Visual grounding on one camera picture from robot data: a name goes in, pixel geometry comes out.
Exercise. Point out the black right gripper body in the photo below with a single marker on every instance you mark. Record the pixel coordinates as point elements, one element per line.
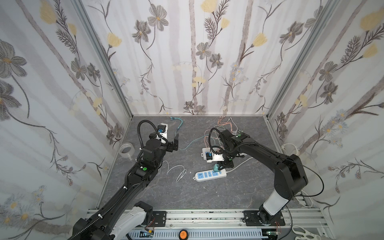
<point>226,161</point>

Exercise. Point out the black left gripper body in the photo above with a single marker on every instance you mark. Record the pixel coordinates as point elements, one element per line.
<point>170,145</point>

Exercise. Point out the white power strip blue outlets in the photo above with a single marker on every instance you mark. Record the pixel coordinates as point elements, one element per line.
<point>208,175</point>

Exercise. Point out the white six-outlet colourful power strip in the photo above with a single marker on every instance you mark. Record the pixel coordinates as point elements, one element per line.
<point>205,150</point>

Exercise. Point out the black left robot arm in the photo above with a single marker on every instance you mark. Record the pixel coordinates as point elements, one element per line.
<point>107,223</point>

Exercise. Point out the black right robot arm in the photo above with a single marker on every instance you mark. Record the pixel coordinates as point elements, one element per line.
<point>289,174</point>

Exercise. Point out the clear tape roll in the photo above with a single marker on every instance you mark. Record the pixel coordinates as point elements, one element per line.
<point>127,150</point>

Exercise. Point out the orange emergency button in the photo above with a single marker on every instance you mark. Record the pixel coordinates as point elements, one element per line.
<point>183,235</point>

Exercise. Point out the white scissors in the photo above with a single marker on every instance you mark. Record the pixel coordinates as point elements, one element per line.
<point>303,234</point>

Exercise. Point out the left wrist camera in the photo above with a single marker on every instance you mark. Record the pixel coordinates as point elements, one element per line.
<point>163,133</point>

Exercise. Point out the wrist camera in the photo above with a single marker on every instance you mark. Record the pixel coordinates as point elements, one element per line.
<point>210,157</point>
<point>163,133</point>

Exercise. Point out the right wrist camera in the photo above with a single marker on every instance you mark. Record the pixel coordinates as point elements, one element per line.
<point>210,157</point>

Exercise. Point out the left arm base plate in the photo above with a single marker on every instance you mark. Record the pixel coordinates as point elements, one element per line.
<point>158,219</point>

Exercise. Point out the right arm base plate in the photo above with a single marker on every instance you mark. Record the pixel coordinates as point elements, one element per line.
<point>263,219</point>

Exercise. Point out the aluminium rail frame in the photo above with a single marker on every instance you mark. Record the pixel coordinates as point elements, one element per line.
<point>227,224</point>

